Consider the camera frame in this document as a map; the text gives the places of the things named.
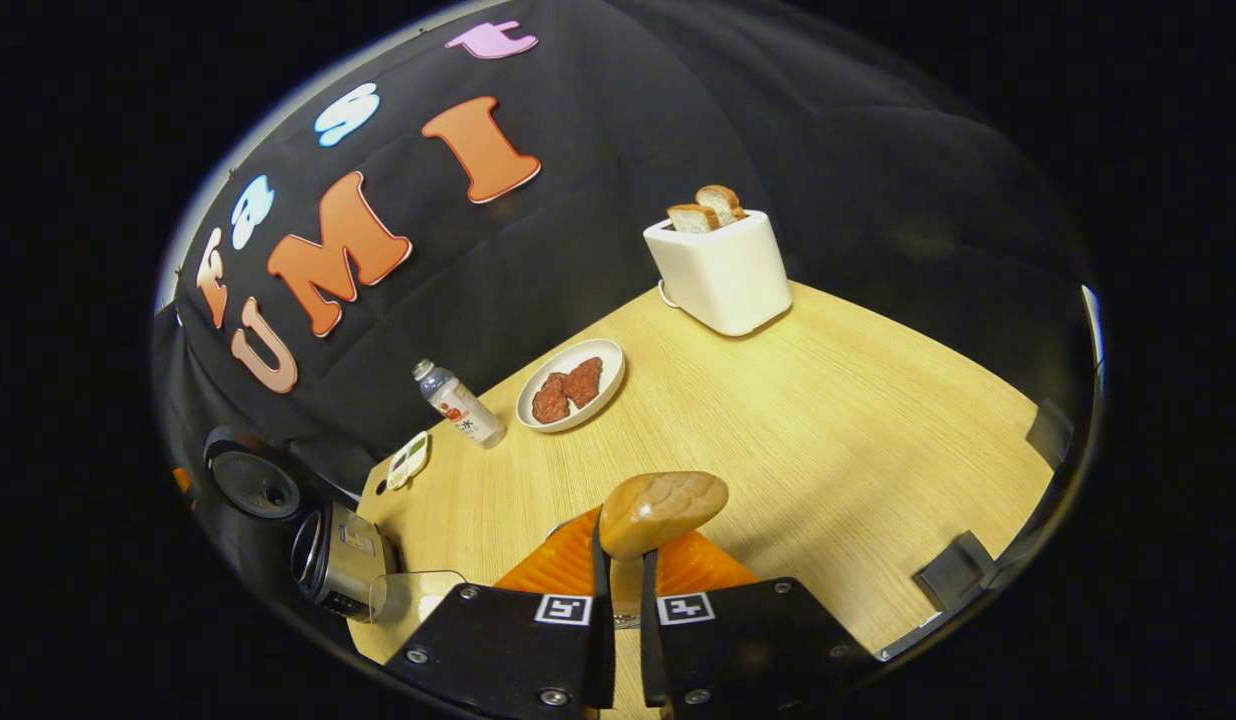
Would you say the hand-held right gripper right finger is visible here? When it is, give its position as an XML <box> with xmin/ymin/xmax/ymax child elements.
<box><xmin>637</xmin><ymin>530</ymin><xmax>881</xmax><ymax>720</ymax></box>

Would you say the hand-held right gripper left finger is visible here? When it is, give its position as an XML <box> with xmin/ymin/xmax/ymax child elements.
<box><xmin>384</xmin><ymin>507</ymin><xmax>617</xmax><ymax>720</ymax></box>

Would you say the black silver rice cooker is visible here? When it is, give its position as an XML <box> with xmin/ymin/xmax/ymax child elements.
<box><xmin>203</xmin><ymin>428</ymin><xmax>399</xmax><ymax>623</ymax></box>

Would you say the wooden spoon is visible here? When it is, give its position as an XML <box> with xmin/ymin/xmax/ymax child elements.
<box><xmin>598</xmin><ymin>471</ymin><xmax>730</xmax><ymax>633</ymax></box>

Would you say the clear plastic container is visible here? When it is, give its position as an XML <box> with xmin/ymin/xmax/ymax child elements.
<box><xmin>368</xmin><ymin>570</ymin><xmax>469</xmax><ymax>653</ymax></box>

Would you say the white divided grain dish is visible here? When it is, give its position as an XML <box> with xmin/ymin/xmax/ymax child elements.
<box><xmin>386</xmin><ymin>431</ymin><xmax>431</xmax><ymax>491</ymax></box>

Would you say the clear plastic drink bottle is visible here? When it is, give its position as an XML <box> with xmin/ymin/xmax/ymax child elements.
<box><xmin>412</xmin><ymin>360</ymin><xmax>507</xmax><ymax>449</ymax></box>

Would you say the red meat slice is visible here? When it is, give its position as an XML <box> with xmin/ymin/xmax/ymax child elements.
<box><xmin>564</xmin><ymin>357</ymin><xmax>604</xmax><ymax>408</ymax></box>
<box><xmin>531</xmin><ymin>373</ymin><xmax>571</xmax><ymax>425</ymax></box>

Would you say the white oval plate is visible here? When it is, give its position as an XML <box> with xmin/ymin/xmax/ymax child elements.
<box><xmin>516</xmin><ymin>338</ymin><xmax>627</xmax><ymax>433</ymax></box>

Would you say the white toaster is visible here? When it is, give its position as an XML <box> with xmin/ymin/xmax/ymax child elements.
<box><xmin>643</xmin><ymin>210</ymin><xmax>792</xmax><ymax>337</ymax></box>

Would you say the black backdrop cloth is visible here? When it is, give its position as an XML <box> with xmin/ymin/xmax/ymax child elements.
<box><xmin>153</xmin><ymin>0</ymin><xmax>1094</xmax><ymax>561</ymax></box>

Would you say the grey table bracket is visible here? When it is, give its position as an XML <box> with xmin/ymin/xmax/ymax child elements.
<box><xmin>915</xmin><ymin>530</ymin><xmax>999</xmax><ymax>613</ymax></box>
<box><xmin>1026</xmin><ymin>400</ymin><xmax>1075</xmax><ymax>471</ymax></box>

